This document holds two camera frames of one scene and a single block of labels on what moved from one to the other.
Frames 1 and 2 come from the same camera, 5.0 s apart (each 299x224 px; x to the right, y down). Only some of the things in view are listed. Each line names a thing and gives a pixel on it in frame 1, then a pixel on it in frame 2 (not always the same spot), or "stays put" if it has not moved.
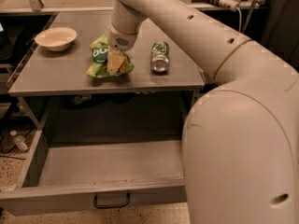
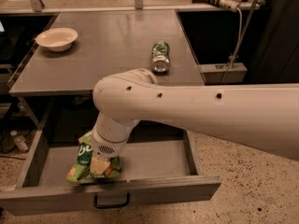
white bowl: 56,38 stays put
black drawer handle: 110,206 stays put
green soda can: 160,58 stays put
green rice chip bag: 98,66 → 80,171
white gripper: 121,40 → 105,147
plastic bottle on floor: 20,141 stays put
